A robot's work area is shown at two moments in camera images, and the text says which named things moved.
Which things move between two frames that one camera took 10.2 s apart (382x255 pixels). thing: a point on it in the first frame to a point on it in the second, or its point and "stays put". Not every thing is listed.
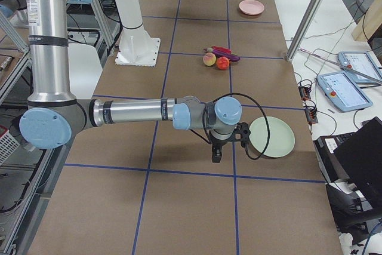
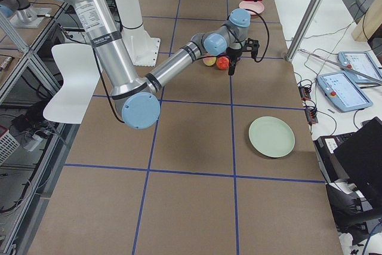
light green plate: [281, 139] stays put
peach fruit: [209, 59] stays put
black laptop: [356, 156] stays put
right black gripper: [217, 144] to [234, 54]
